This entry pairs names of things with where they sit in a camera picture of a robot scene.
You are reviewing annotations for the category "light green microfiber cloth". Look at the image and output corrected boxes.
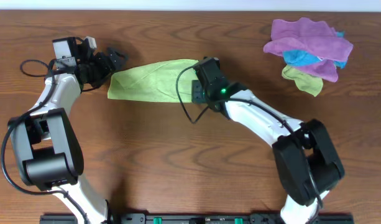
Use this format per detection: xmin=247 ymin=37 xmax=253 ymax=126
xmin=108 ymin=59 xmax=198 ymax=103

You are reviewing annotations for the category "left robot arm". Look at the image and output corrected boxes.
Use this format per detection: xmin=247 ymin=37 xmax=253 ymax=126
xmin=0 ymin=37 xmax=128 ymax=223

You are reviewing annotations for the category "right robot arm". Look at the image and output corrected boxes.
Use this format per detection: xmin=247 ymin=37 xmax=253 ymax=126
xmin=191 ymin=80 xmax=345 ymax=223

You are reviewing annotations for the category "blue microfiber cloth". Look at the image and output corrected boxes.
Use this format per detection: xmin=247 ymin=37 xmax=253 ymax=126
xmin=283 ymin=31 xmax=347 ymax=69

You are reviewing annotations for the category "purple microfiber cloth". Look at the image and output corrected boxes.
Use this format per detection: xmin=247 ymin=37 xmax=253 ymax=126
xmin=263 ymin=17 xmax=353 ymax=82

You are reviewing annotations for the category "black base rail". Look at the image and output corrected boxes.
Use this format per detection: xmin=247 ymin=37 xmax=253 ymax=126
xmin=39 ymin=213 xmax=354 ymax=224

